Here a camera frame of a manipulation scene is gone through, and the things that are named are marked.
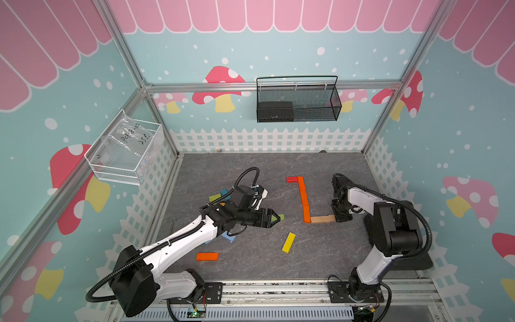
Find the green block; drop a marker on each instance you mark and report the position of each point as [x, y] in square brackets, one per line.
[214, 198]
[279, 217]

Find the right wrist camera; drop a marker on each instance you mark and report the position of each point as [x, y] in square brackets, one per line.
[338, 181]

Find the orange block front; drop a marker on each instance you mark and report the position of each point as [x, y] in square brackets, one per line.
[207, 257]

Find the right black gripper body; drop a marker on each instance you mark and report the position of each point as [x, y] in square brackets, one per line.
[340, 211]

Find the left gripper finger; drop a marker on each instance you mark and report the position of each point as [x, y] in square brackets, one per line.
[271, 212]
[271, 223]

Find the black wire basket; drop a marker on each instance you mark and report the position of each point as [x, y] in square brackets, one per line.
[314, 98]

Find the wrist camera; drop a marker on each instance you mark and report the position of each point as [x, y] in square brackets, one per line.
[338, 181]
[245, 197]

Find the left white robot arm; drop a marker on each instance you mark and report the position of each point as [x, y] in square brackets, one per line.
[138, 278]

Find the black box in basket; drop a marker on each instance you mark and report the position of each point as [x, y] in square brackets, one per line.
[275, 111]

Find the light blue short block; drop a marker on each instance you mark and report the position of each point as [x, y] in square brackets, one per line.
[230, 238]

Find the orange block short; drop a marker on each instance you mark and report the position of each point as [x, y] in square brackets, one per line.
[307, 214]

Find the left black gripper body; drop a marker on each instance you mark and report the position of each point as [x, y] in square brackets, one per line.
[252, 217]

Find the natural wood block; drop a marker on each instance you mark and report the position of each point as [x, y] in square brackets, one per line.
[323, 219]

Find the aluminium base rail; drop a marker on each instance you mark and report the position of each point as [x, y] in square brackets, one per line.
[306, 300]

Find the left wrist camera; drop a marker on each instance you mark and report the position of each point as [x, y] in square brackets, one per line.
[245, 197]

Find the yellow long block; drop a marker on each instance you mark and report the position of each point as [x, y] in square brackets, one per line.
[288, 243]

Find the clear plastic bag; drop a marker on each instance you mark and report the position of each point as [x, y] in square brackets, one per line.
[129, 137]

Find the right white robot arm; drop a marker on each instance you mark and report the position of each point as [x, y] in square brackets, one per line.
[398, 233]

